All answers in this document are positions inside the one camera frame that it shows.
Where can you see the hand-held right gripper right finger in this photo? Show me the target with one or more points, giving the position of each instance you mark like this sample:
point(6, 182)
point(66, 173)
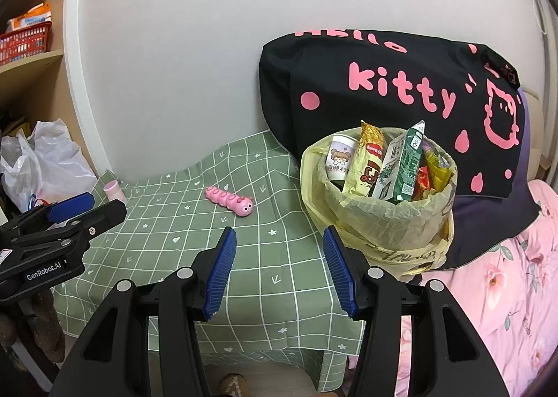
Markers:
point(342, 275)

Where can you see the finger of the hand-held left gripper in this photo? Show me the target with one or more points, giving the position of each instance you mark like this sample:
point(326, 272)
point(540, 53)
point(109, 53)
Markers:
point(69, 207)
point(104, 214)

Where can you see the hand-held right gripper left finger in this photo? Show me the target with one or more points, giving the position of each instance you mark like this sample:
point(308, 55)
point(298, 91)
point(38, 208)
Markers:
point(220, 275)

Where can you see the bin with yellow bag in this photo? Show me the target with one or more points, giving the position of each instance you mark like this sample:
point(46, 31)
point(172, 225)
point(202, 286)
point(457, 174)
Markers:
point(392, 227)

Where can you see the white green drink carton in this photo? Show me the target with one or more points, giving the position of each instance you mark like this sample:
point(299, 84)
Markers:
point(388, 170)

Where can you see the yellow snack packet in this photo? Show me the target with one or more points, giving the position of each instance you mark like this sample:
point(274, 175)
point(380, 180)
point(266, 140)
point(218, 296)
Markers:
point(362, 161)

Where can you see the white paper cup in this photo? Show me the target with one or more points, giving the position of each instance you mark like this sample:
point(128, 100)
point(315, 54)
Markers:
point(342, 157)

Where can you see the yellow candy wrapper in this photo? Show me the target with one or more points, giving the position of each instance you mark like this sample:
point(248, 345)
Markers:
point(438, 170)

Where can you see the person's left hand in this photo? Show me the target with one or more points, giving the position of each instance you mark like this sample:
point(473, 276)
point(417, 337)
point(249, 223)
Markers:
point(48, 323)

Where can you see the small pink cup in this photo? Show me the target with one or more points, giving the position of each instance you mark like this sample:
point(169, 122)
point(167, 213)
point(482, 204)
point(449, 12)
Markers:
point(115, 192)

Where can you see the white plastic bag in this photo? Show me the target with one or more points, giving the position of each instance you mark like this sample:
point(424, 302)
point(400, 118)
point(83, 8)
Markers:
point(52, 161)

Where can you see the pink caterpillar toy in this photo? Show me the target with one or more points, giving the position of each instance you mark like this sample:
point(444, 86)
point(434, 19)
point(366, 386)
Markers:
point(231, 201)

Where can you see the green checked tablecloth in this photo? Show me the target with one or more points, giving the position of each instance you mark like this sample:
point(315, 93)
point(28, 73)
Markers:
point(270, 214)

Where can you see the brown slipper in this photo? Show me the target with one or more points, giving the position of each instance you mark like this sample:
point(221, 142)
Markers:
point(231, 385)

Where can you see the wooden shelf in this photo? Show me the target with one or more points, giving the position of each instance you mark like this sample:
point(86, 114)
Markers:
point(39, 83)

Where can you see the dark purple pillow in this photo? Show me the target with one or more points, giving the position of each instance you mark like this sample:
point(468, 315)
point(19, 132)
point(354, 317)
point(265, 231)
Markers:
point(492, 222)

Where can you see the pink floral blanket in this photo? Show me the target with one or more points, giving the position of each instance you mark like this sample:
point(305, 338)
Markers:
point(501, 314)

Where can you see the red basket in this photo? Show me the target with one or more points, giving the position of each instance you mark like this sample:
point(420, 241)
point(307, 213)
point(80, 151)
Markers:
point(22, 44)

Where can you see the white blue packet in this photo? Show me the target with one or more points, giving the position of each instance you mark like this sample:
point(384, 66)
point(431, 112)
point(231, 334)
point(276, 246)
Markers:
point(30, 18)

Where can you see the black pillow pink print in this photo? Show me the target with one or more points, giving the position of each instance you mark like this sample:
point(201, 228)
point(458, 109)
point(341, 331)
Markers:
point(327, 61)

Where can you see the white ribbed radiator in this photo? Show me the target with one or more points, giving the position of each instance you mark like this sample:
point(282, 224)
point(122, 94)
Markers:
point(547, 31)

